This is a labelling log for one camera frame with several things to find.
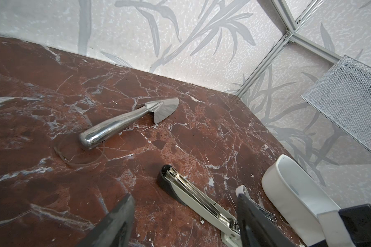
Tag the aluminium frame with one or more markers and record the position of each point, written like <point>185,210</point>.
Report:
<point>293,27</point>

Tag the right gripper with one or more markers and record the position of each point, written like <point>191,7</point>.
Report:
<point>349,227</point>

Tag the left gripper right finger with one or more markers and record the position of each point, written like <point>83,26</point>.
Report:
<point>255,229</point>

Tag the white mini stapler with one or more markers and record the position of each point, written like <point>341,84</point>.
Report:
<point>242,190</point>

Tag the silver metal trowel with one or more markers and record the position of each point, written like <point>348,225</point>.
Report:
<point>100,133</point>

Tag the white wire mesh basket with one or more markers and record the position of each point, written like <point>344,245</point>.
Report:
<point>343,96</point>

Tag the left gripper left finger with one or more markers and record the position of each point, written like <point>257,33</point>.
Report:
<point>115,229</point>

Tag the white oval tray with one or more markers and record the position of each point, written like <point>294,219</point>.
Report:
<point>298,198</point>

